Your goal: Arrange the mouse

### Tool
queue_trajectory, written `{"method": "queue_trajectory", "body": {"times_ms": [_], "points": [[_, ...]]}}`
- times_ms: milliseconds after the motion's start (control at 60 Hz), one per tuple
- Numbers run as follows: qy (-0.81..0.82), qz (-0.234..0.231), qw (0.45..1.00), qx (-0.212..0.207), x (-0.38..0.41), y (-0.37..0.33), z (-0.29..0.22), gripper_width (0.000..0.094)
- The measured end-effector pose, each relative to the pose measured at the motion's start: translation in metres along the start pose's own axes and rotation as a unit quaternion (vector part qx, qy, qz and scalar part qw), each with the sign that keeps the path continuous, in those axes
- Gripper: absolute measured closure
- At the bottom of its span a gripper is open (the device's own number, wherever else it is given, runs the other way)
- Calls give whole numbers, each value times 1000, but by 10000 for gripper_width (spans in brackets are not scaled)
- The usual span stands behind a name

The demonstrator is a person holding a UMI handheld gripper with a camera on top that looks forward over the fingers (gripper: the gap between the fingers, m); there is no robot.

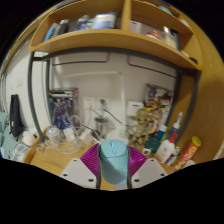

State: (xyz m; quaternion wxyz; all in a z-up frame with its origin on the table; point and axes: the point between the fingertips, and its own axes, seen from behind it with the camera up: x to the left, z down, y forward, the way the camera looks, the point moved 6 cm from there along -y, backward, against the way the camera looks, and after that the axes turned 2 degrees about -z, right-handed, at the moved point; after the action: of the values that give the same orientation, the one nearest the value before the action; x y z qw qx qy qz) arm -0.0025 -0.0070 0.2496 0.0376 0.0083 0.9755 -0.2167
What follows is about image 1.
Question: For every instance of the white wall socket plate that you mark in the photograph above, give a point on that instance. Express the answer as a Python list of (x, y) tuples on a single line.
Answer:
[(88, 103), (103, 103)]

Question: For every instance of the black bag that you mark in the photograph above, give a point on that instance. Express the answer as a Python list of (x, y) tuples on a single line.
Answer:
[(16, 115)]

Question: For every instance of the wooden shelf unit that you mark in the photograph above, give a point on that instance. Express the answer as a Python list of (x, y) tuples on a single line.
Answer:
[(100, 36)]

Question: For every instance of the brown tree creature figurine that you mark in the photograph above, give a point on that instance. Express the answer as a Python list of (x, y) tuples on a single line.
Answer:
[(143, 128)]

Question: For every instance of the colourful printed cardboard box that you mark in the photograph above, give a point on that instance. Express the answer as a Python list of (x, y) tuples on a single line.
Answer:
[(158, 96)]

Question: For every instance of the white wall-mounted box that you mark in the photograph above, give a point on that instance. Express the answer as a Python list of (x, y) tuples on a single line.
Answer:
[(134, 109)]

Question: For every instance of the white bottle with red cap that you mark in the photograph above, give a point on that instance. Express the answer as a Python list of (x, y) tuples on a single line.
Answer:
[(165, 150)]

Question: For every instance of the grey metal shelf frame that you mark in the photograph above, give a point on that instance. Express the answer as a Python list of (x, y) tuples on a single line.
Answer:
[(31, 93)]

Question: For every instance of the white plastic bag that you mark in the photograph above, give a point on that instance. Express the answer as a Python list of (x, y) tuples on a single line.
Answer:
[(29, 138)]

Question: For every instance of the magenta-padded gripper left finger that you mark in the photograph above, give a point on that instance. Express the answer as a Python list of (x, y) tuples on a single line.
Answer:
[(78, 171)]

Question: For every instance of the clear domed plastic container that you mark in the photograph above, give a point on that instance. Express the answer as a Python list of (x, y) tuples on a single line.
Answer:
[(53, 135)]

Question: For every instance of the robot print model kit box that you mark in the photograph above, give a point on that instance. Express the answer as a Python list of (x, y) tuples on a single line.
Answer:
[(63, 108)]

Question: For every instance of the small blue bottle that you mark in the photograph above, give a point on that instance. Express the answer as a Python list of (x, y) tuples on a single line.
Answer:
[(161, 132)]

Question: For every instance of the blue striped bedding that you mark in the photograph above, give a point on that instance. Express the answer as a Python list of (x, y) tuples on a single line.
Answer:
[(6, 143)]

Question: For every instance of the white desk lamp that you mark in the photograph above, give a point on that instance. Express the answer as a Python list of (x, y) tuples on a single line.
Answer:
[(122, 100)]

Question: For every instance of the red chip can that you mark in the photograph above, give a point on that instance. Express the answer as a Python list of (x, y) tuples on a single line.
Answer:
[(186, 153)]

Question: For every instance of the blue and white spray bottle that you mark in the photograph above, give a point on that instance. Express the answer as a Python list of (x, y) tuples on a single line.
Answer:
[(175, 128)]

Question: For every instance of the light blue computer mouse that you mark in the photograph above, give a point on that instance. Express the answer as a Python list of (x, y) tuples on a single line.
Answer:
[(113, 163)]

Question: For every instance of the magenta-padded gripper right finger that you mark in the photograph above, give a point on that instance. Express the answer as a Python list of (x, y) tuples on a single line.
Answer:
[(150, 170)]

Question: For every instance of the white charger block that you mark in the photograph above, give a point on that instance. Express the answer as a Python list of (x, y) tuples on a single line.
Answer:
[(69, 134)]

